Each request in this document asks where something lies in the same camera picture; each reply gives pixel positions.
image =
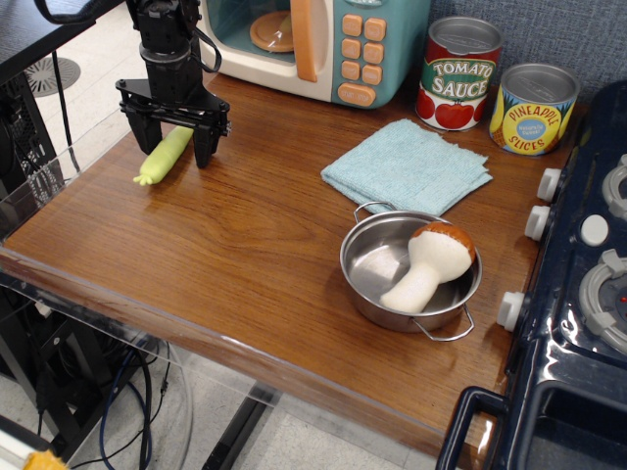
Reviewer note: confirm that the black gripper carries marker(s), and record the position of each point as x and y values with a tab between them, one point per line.
173	92

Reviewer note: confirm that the spoon with green carrot handle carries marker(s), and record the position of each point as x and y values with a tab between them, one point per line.
162	159

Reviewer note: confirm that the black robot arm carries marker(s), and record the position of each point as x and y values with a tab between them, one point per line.
171	26

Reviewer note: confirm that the round floor drain grate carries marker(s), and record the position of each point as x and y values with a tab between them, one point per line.
46	76

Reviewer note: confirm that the black side desk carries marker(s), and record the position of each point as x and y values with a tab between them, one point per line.
26	36

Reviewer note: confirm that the toy microwave oven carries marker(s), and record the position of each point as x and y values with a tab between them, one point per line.
353	53

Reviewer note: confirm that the light blue folded cloth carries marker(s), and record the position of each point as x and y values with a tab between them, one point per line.
411	168

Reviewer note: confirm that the clear acrylic table guard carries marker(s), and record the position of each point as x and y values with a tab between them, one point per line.
237	266

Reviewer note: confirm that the plush mushroom toy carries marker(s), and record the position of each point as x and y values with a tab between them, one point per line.
439	252

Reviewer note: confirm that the black table leg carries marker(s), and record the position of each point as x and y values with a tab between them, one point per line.
236	435

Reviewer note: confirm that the tomato sauce can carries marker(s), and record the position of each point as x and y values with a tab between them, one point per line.
460	62

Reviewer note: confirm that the yellow plush object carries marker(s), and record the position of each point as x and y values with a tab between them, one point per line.
35	460

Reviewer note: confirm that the pineapple slices can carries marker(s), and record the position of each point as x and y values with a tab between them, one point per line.
533	108

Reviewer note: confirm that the dark blue toy stove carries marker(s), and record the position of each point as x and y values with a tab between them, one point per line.
564	406

